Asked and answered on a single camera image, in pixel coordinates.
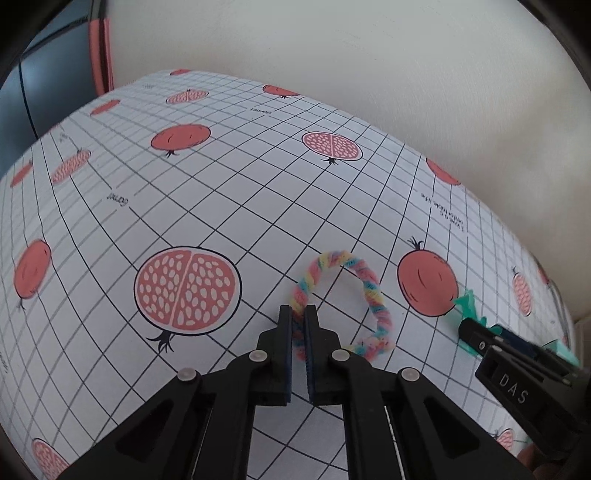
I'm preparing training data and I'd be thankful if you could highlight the pastel twisted chenille ring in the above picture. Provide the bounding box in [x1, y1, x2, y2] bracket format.
[289, 250, 394, 363]

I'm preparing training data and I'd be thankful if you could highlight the person's hand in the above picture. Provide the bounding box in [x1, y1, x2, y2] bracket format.
[517, 444, 590, 480]

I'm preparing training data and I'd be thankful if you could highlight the teal white box tray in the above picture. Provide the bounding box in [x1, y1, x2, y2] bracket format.
[543, 339, 580, 367]

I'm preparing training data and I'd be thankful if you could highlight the pomegranate grid tablecloth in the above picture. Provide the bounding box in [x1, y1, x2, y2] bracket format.
[1, 70, 572, 479]

